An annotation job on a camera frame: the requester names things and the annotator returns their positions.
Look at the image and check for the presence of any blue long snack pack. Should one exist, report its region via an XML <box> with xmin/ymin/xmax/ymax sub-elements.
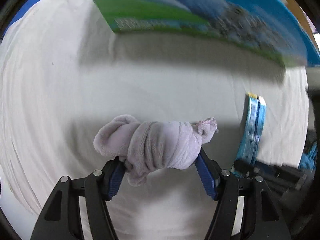
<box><xmin>235</xmin><ymin>93</ymin><xmax>266</xmax><ymax>165</ymax></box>

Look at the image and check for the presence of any lilac knotted cloth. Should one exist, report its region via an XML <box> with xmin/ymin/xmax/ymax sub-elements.
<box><xmin>93</xmin><ymin>115</ymin><xmax>217</xmax><ymax>186</ymax></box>

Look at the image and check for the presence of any cardboard box blue print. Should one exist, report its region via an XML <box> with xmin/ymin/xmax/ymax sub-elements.
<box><xmin>93</xmin><ymin>0</ymin><xmax>319</xmax><ymax>67</ymax></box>

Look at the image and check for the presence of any blue plastic bag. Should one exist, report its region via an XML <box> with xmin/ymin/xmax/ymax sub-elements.
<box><xmin>298</xmin><ymin>142</ymin><xmax>318</xmax><ymax>171</ymax></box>

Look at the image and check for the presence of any grey table cloth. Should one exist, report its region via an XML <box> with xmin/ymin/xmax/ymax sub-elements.
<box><xmin>1</xmin><ymin>0</ymin><xmax>309</xmax><ymax>231</ymax></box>

